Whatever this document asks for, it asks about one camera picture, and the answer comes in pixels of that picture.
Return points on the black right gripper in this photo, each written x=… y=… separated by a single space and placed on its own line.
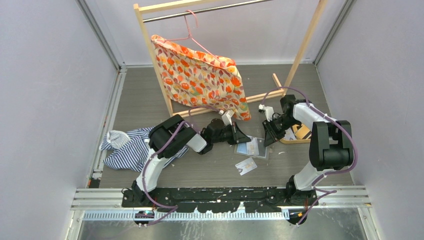
x=271 y=135

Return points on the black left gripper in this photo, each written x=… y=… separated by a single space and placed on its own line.
x=238 y=136

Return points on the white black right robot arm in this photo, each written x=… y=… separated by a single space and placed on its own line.
x=330 y=148

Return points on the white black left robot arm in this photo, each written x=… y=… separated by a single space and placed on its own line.
x=171 y=136

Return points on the gold card in tray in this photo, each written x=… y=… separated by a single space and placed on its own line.
x=302 y=132

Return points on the tan oval tray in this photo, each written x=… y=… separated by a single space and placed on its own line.
x=295 y=141

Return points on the orange floral garment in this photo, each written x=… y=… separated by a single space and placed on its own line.
x=206 y=87

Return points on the wooden clothes rack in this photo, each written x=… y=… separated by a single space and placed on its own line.
x=166 y=67

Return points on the blue white striped shirt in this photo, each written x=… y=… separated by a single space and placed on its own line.
x=133 y=155

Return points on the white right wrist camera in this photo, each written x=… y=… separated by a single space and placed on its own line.
x=268 y=111

